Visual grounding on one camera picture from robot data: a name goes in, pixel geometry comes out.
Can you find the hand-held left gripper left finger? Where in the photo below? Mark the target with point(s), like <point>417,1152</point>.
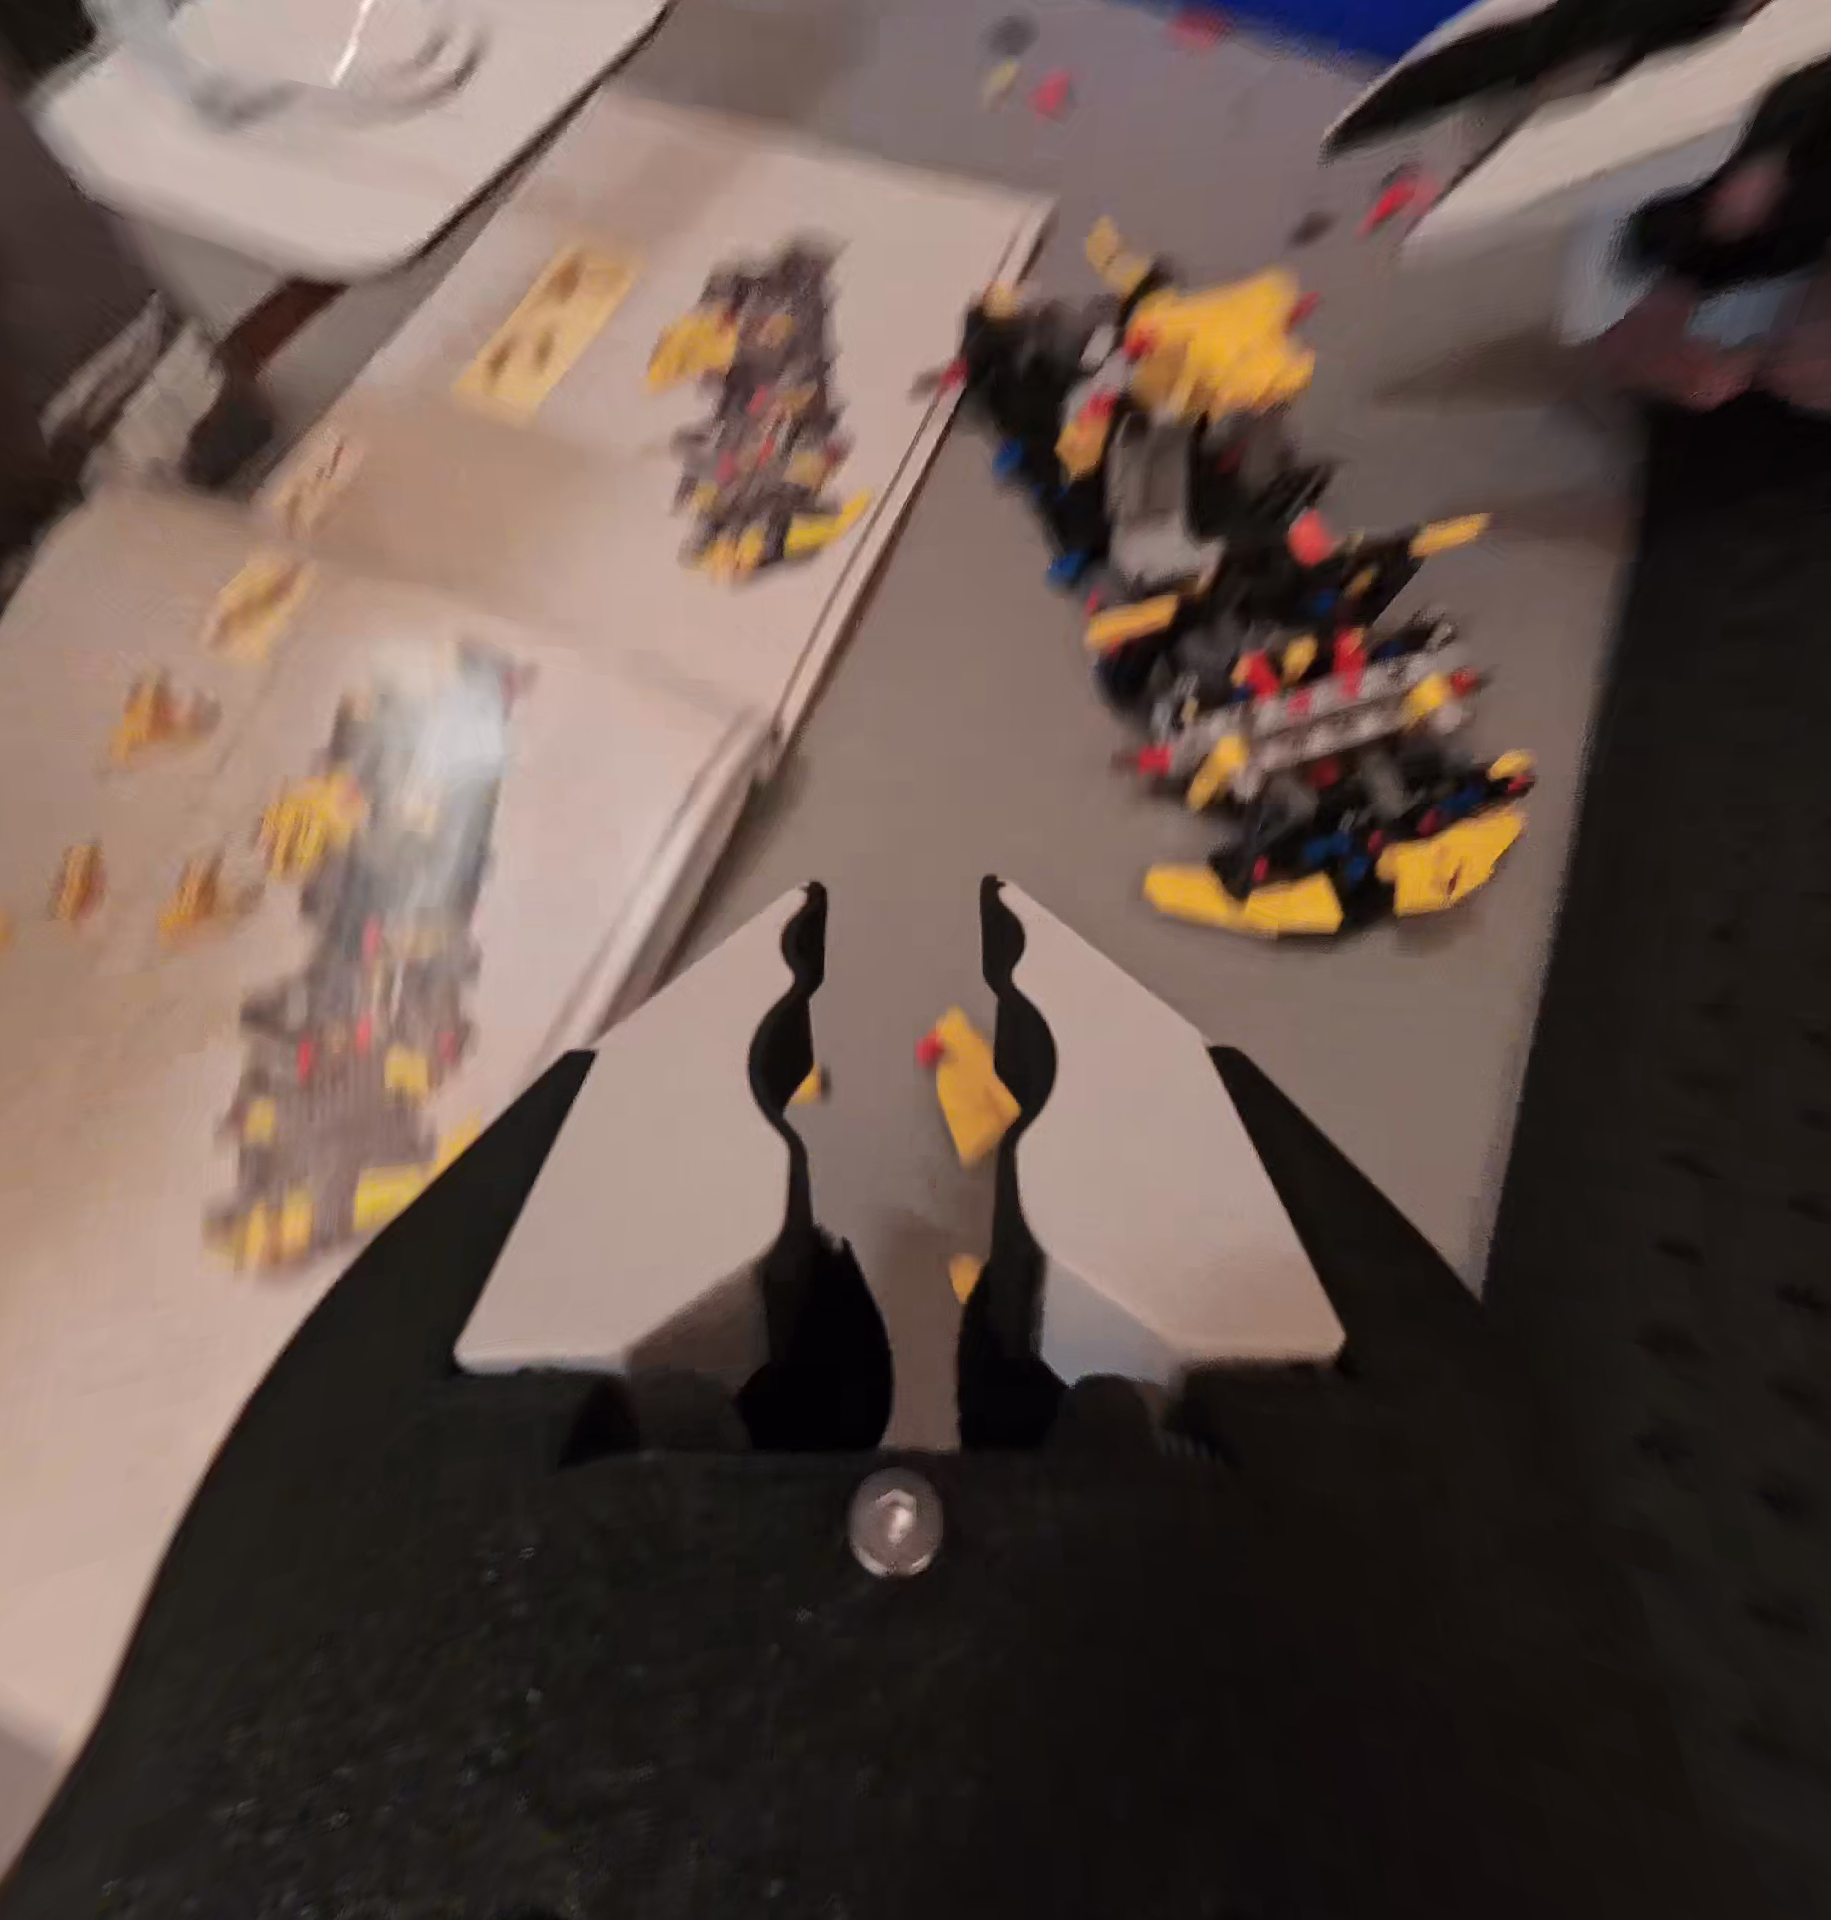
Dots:
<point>646,1201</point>

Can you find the blue storage bin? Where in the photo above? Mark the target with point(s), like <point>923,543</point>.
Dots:
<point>1305,21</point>

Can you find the black perforated mat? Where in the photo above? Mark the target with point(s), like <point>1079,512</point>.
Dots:
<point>1696,1201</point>

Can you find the person's right hand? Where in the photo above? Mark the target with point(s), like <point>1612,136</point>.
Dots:
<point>1755,374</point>

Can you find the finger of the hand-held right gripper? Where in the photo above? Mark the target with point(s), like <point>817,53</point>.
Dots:
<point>1471,130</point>
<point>1577,168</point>

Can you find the yellow black lego car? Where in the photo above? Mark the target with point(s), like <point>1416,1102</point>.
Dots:
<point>1248,629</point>

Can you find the yellow thin lego beam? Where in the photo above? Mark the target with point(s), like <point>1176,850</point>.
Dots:
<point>976,1097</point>

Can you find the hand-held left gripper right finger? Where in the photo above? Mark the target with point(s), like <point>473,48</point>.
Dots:
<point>1168,1201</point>

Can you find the lego instruction booklet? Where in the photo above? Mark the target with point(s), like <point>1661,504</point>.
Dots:
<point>556,603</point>

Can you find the scattered small lego pins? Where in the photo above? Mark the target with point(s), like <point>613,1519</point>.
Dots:
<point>1052,93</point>

